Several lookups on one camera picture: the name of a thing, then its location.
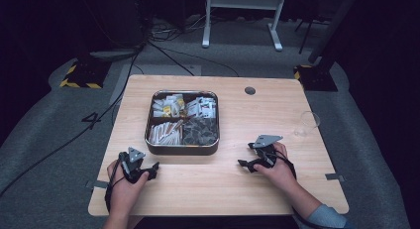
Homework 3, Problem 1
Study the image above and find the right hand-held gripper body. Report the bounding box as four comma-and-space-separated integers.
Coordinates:
247, 134, 284, 172

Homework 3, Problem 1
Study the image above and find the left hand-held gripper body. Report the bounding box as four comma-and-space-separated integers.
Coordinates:
119, 146, 149, 184

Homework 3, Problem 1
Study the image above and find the brown divided box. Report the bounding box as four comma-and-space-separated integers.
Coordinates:
144, 89, 221, 157

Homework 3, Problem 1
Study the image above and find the person's right hand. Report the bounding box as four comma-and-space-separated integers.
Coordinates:
254, 142, 298, 192

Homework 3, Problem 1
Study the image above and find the person's left hand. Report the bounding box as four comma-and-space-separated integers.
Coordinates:
106, 159, 151, 218

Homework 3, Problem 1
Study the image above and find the pile of white stick sachets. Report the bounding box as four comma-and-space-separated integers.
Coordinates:
148, 119, 184, 146

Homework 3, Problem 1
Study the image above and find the grey tape strip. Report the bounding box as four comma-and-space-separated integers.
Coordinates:
85, 179, 110, 190
324, 172, 347, 182

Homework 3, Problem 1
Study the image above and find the clear wine glass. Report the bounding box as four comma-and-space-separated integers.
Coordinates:
293, 110, 322, 138

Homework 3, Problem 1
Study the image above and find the pile of dark pyramid sachets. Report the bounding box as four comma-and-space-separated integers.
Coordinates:
182, 117, 219, 147

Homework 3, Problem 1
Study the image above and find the pile of white yellow packets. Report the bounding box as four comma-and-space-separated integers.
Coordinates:
152, 93, 186, 119

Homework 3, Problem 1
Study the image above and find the pile of white red packets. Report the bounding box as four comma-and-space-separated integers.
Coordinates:
185, 96, 218, 119

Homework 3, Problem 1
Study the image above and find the yellow black striped stand base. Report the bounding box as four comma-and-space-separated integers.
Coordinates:
292, 63, 339, 92
58, 58, 113, 90

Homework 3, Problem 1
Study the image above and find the black tripod leg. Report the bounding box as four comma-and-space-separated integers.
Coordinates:
294, 16, 319, 56

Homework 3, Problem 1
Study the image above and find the left hand-held gripper cable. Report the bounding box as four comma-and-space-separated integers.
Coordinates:
104, 159, 128, 213

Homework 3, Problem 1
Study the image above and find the long black floor cable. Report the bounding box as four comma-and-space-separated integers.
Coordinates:
0, 49, 142, 198

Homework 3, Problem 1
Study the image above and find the thin black floor cable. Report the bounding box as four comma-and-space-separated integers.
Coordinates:
148, 40, 240, 78

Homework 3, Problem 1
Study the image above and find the bundle of floor cables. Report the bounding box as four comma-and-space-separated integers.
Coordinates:
148, 12, 207, 44

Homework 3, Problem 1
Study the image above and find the grey slanted post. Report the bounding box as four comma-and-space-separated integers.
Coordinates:
308, 0, 362, 64

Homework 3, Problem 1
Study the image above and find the white desk frame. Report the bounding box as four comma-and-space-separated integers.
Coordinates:
201, 0, 287, 53

